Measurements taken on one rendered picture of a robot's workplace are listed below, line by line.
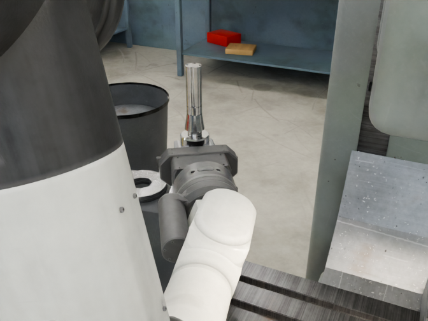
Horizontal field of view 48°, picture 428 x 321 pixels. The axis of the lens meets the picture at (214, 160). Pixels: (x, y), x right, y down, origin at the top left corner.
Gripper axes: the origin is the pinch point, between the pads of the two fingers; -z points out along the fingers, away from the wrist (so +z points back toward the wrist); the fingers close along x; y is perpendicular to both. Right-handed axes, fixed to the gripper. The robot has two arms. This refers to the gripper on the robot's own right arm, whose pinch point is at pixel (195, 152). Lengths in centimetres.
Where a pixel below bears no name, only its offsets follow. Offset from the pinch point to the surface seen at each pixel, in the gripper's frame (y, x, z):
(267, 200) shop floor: 117, -58, -158
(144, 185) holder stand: 8.8, 8.5, -5.4
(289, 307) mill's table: 27.5, -15.3, 9.0
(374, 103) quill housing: -16.8, -17.1, 23.4
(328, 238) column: 36, -34, -20
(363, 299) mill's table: 27.4, -29.1, 8.9
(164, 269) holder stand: 20.6, 6.1, 3.6
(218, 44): 93, -68, -408
